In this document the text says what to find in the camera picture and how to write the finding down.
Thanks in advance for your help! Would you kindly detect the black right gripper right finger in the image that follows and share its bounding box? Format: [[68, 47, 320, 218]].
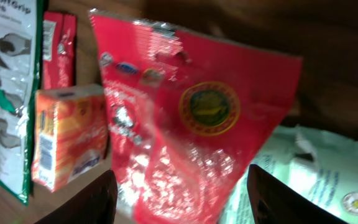
[[247, 164, 346, 224]]

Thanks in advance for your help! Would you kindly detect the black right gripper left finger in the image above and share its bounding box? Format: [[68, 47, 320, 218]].
[[36, 170, 117, 224]]

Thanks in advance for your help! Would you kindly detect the mint wet wipes pack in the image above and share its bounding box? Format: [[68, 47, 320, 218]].
[[218, 124, 358, 224]]

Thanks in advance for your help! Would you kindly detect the orange tissue pack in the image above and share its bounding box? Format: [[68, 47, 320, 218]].
[[31, 84, 108, 192]]

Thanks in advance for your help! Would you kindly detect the red snack bag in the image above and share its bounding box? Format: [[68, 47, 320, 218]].
[[89, 9, 302, 223]]

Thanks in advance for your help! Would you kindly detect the red chocolate bar wrapper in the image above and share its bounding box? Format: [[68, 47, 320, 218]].
[[42, 11, 76, 90]]

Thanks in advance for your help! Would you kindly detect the green white 3M package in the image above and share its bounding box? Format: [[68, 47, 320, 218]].
[[0, 0, 45, 205]]

